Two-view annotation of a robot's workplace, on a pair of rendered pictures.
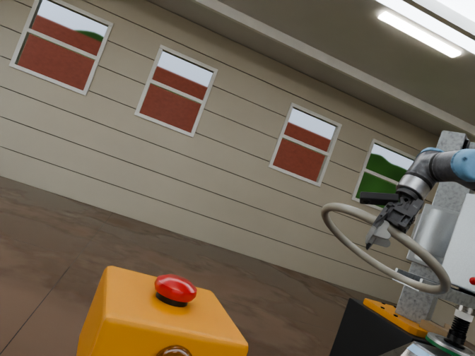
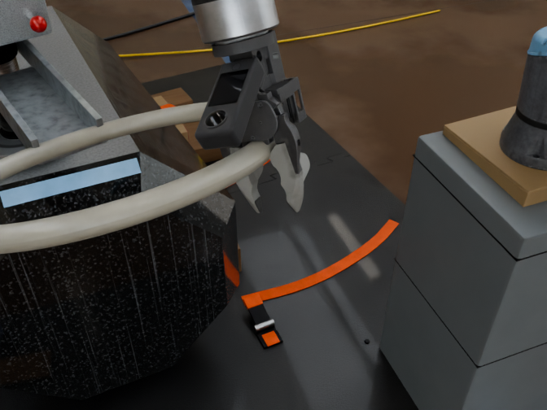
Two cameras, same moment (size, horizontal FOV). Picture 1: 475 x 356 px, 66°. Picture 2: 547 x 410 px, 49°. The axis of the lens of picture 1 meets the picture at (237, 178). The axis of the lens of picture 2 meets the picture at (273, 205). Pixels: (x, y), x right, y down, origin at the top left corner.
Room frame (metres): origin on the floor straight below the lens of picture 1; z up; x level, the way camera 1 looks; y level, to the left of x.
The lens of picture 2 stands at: (1.18, 0.12, 1.65)
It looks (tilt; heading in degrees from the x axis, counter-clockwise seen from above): 40 degrees down; 262
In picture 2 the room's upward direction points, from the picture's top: straight up
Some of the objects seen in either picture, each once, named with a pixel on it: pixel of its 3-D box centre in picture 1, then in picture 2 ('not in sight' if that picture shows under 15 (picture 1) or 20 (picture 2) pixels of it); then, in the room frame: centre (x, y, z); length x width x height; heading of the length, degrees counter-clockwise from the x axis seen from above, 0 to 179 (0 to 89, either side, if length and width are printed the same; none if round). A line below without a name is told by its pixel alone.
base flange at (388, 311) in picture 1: (411, 321); not in sight; (2.51, -1.46, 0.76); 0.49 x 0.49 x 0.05; 20
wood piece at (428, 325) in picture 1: (439, 331); not in sight; (2.25, -1.49, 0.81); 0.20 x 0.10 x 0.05; 28
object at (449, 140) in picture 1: (452, 144); not in sight; (2.47, -1.31, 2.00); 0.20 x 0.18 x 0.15; 20
